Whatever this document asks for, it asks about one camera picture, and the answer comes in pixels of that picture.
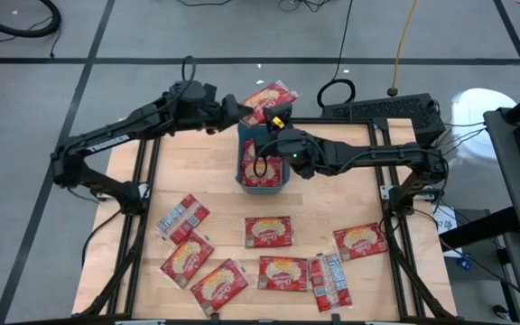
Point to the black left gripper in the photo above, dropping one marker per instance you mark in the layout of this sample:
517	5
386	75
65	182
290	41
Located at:
192	106

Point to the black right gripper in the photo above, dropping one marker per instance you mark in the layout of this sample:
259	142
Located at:
296	153

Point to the red popcorn bag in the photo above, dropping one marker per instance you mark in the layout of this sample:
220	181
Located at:
187	258
359	241
330	282
268	231
183	220
283	273
275	178
264	97
219	286
247	151

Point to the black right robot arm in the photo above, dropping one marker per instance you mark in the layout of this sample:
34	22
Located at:
377	155

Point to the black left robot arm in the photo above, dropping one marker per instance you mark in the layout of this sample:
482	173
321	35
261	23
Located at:
106	142

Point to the teal plastic basket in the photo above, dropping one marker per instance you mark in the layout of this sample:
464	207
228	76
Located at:
262	191

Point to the white mounting plate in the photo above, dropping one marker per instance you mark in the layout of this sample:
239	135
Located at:
385	192

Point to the white paper sheet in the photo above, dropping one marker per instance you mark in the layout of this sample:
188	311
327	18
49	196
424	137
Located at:
445	223

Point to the black desk leg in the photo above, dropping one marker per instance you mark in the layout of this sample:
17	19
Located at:
481	228

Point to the blue tag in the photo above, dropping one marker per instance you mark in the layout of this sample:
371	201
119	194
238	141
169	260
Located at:
466	262

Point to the black computer mouse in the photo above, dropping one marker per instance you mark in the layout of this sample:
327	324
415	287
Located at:
500	310

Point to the black metal table frame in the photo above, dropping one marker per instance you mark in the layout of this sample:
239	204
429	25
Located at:
332	121

